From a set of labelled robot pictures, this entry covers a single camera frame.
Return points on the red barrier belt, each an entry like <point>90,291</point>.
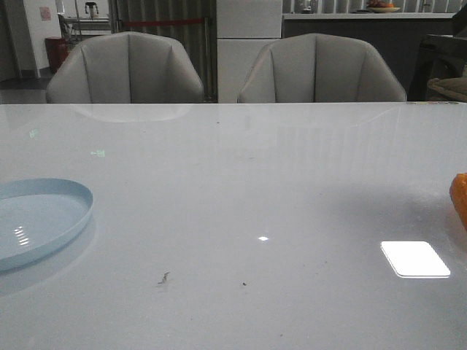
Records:
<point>159,23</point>

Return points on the white refrigerator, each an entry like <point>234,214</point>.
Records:
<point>243,28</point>

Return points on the metal trolley in background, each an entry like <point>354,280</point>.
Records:
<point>83,19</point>

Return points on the fruit bowl on counter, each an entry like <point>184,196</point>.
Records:
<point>381,6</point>

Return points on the orange toy corn cob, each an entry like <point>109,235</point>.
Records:
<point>458,196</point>

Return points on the light blue round plate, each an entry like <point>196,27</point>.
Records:
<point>40,216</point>

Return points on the dark grey kitchen counter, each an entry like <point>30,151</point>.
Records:
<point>397,36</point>

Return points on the beige cushion at right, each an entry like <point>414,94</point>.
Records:
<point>453,88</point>

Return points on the grey left upholstered chair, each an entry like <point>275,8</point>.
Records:
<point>126,68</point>

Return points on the grey right upholstered chair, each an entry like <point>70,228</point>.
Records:
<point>320,68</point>

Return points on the red trash bin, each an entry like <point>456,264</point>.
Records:
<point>57,52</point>

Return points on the dark side table right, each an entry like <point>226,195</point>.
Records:
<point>442,57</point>

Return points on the grey folding partition curtain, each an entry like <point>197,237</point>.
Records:
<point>199,40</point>

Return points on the grey upholstered chair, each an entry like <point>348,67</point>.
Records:
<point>320,68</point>
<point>126,68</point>

